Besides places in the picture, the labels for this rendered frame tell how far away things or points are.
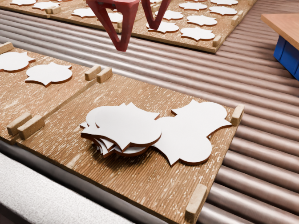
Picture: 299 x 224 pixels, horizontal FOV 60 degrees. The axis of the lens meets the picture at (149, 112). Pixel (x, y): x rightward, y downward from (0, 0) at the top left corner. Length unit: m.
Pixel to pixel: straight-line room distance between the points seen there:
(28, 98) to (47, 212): 0.35
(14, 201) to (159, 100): 0.40
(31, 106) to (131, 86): 0.27
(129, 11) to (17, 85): 0.57
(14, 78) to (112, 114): 0.42
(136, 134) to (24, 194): 0.23
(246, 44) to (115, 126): 0.76
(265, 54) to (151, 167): 0.68
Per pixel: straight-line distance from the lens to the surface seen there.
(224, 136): 0.60
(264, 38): 1.20
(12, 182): 0.58
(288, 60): 0.96
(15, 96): 0.79
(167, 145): 0.54
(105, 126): 0.52
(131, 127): 0.51
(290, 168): 0.62
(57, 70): 0.85
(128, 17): 0.33
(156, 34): 1.10
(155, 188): 0.48
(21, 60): 0.96
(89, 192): 0.52
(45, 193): 0.54
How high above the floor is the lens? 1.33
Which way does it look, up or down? 38 degrees down
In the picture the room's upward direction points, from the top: straight up
